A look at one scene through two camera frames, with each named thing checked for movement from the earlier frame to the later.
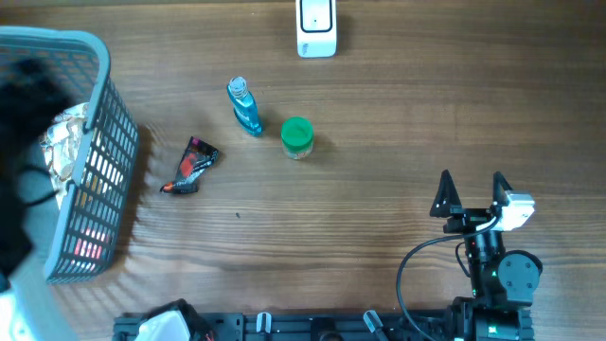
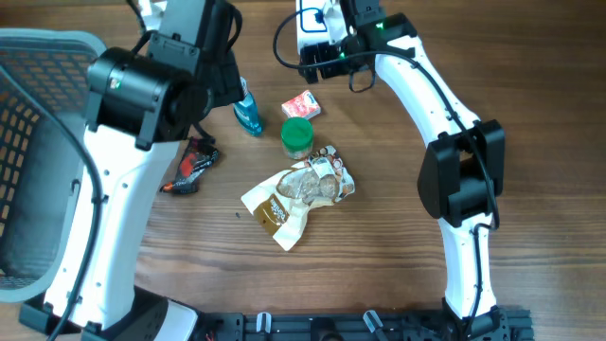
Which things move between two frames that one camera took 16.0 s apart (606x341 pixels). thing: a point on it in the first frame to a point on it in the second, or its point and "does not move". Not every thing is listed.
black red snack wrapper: (200, 155) does not move
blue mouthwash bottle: (245, 107) does not move
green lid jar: (297, 137) does not move
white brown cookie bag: (61, 142) to (280, 204)
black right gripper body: (467, 219) to (325, 52)
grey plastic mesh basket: (78, 239) does not move
